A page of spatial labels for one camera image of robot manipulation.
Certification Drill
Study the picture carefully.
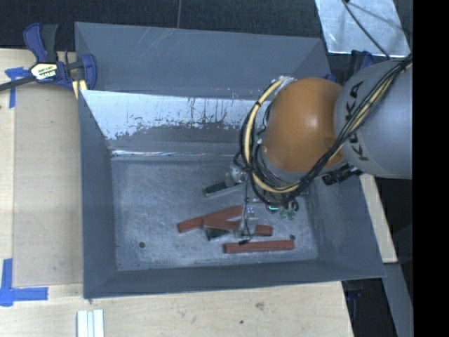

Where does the red-brown flat block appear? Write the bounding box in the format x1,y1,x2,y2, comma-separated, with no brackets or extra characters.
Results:
222,239,296,255
176,204,245,234
203,213,274,237

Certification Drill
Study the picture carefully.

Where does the grey metal bin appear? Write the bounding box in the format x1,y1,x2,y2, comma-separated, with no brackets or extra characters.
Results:
73,21,387,300

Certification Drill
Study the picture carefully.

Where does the pale wood flat board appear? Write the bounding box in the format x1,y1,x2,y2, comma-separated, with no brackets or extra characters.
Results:
12,82,85,288

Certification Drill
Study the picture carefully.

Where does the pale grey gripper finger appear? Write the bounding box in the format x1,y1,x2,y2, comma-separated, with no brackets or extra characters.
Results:
205,206,260,242
202,166,247,198

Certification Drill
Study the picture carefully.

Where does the black cylinder on white bracket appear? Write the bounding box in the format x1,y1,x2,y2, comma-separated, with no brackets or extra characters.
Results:
321,164,363,186

